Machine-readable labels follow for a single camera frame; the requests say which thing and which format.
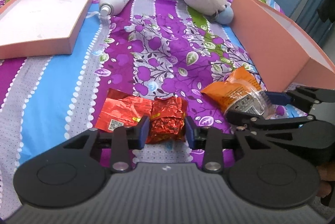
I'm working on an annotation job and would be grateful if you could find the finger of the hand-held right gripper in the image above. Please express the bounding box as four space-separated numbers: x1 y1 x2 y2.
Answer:
226 110 314 133
265 86 335 109

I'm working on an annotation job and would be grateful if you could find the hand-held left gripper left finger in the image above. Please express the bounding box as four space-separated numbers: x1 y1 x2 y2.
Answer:
63 116 150 173

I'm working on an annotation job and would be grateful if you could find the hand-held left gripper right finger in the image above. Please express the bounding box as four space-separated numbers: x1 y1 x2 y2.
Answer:
184 117 252 173

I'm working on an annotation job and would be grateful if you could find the red foil snack packet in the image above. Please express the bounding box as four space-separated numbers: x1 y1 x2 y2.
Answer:
145 97 188 143

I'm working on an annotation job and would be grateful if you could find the orange snack packet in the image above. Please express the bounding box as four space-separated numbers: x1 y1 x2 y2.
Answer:
201 66 273 120

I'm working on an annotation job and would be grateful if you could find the pink cardboard box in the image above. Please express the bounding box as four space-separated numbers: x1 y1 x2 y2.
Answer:
232 0 335 93

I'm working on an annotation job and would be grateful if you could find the person's right hand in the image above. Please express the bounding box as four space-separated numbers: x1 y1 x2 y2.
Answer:
317 161 335 198

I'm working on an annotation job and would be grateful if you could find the flat red snack packet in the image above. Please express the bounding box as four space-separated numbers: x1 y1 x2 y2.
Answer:
95 88 153 133

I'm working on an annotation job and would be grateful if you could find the blue hanging curtain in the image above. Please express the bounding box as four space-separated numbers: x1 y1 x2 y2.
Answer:
296 0 325 42

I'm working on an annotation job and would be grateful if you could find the blue chair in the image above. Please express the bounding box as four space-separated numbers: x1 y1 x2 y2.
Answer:
273 0 300 18

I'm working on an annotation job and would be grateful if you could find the pink box lid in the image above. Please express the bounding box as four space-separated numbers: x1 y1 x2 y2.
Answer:
0 0 100 59

